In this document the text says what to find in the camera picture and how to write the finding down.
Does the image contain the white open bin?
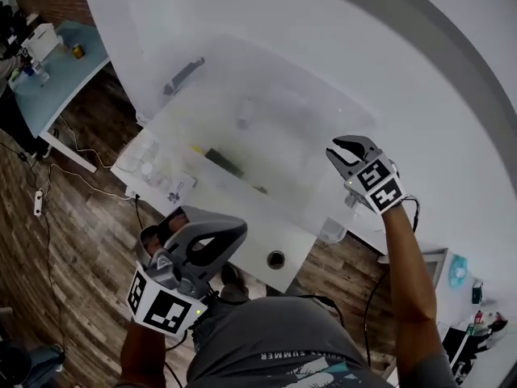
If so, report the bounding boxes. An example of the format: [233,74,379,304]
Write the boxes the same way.
[419,247,450,294]

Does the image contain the white table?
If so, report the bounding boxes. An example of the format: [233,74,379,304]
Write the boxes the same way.
[109,107,389,295]

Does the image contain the person's right forearm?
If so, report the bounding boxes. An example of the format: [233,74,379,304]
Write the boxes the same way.
[379,204,439,325]

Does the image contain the person's left shoe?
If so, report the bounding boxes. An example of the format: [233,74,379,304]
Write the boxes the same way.
[221,263,248,294]

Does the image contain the white box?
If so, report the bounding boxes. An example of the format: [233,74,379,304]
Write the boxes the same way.
[25,23,61,61]

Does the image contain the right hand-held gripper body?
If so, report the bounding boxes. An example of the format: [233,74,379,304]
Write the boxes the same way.
[343,146,407,217]

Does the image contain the person's gray shirt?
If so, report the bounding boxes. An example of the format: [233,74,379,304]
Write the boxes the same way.
[120,295,460,388]

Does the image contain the clear plastic storage box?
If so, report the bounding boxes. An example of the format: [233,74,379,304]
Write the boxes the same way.
[135,34,383,244]

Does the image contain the light blue table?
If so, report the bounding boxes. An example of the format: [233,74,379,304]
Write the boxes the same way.
[14,19,111,174]

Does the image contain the person's left forearm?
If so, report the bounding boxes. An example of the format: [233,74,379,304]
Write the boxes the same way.
[119,319,169,386]

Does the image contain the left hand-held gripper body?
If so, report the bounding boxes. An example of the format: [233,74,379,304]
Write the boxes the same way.
[126,225,213,338]

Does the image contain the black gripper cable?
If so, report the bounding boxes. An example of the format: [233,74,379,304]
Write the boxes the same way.
[282,196,421,369]
[163,289,221,388]

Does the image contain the black flat screen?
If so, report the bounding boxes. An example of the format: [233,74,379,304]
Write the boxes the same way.
[442,327,484,382]

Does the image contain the black floor cable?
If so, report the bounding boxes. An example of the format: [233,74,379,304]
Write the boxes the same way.
[132,194,145,234]
[38,214,68,353]

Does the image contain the white cable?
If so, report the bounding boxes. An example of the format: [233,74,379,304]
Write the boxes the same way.
[48,162,134,201]
[56,113,114,171]

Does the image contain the teal packet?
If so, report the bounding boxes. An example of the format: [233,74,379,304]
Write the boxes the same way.
[448,255,469,289]

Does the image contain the black rectangular case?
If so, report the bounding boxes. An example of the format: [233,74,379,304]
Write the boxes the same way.
[204,147,246,180]

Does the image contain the person's gray trousers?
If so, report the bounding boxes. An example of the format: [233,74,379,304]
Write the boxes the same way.
[192,289,259,353]

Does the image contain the black rounded object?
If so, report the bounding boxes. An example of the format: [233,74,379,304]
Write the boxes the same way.
[0,339,33,388]

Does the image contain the white card with purple flower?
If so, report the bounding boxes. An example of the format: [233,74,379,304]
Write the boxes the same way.
[155,173,199,217]

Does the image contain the clear glass bowl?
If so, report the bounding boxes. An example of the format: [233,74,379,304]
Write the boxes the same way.
[116,137,161,174]

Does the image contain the person's left hand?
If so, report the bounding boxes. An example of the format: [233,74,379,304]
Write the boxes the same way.
[144,208,191,255]

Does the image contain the clear plastic bottle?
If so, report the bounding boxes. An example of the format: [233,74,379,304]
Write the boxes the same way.
[32,59,50,87]

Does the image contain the clear glass jar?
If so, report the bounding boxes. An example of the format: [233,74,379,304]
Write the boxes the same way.
[139,158,174,190]

